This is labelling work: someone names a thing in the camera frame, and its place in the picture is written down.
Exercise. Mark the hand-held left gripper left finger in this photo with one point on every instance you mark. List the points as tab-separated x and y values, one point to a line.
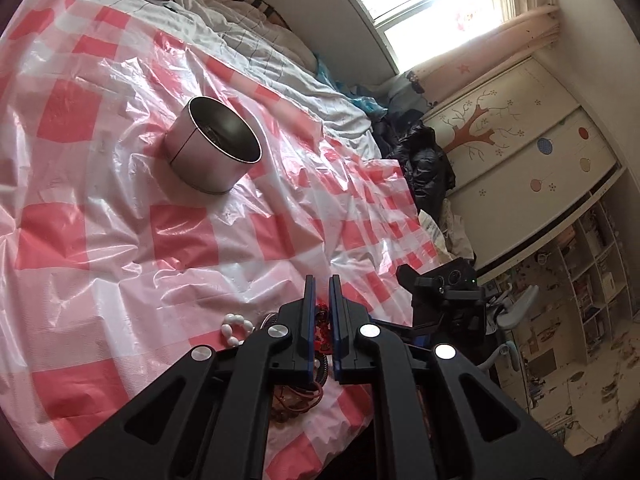
310	310

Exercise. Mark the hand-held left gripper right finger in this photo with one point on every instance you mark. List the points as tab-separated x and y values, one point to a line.
334	310

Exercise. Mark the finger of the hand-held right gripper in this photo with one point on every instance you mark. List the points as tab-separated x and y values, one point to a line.
395	324

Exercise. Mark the round metal tin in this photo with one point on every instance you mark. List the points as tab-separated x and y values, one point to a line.
200	160

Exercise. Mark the white clothes pile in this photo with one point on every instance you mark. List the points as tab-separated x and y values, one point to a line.
452	232

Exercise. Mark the grey office chair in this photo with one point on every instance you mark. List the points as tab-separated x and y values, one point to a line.
520	305

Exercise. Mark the black jacket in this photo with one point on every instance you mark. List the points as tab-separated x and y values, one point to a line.
425	165

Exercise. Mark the white bookshelf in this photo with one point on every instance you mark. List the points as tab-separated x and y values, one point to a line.
595	270

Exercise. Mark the wardrobe with tree print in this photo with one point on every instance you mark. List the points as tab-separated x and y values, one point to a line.
525	160

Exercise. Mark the blue plastic bag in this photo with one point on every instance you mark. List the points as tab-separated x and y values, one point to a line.
365	102

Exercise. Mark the red white checked plastic sheet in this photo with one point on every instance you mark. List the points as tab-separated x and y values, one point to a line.
100	240

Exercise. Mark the pink curtain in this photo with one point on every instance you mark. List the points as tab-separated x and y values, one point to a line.
475	45

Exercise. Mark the white quilt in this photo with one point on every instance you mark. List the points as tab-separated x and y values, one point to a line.
240	25

